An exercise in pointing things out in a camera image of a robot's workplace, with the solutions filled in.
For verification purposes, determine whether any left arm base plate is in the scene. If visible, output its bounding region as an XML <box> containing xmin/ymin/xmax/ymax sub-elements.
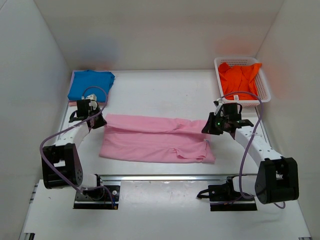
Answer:
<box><xmin>73</xmin><ymin>180</ymin><xmax>121</xmax><ymax>210</ymax></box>

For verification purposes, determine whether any folded blue t shirt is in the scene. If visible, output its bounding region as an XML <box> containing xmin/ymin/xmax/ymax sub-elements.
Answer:
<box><xmin>67</xmin><ymin>70</ymin><xmax>116</xmax><ymax>103</ymax></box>

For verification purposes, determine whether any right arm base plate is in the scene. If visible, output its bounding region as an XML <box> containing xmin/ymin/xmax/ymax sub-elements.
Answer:
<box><xmin>196</xmin><ymin>176</ymin><xmax>258</xmax><ymax>212</ymax></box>

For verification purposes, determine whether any orange t shirt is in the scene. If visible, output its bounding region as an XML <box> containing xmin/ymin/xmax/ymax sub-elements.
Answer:
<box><xmin>218</xmin><ymin>62</ymin><xmax>262</xmax><ymax>96</ymax></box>

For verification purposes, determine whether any pink t shirt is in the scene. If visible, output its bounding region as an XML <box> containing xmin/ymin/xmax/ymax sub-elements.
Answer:
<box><xmin>99</xmin><ymin>113</ymin><xmax>216</xmax><ymax>164</ymax></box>

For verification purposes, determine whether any aluminium table rail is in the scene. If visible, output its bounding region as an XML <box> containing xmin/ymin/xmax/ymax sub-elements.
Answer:
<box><xmin>44</xmin><ymin>173</ymin><xmax>283</xmax><ymax>182</ymax></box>

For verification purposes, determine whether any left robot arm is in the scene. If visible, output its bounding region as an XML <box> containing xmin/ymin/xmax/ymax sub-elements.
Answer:
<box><xmin>40</xmin><ymin>97</ymin><xmax>107</xmax><ymax>199</ymax></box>

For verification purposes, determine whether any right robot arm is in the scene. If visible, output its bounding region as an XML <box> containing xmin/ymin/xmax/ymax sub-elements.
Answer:
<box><xmin>202</xmin><ymin>100</ymin><xmax>300</xmax><ymax>205</ymax></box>

